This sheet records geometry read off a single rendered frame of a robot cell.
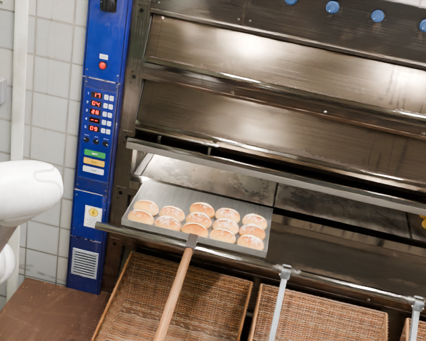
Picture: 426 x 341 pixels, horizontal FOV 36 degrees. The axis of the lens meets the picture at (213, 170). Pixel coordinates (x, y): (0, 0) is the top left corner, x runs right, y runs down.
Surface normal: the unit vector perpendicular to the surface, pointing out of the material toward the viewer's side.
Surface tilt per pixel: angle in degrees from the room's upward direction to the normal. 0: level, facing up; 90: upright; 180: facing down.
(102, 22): 90
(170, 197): 2
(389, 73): 70
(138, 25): 90
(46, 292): 0
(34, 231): 90
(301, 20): 90
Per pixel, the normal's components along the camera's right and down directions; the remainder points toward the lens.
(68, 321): 0.16, -0.88
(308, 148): -0.11, 0.09
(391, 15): -0.18, 0.41
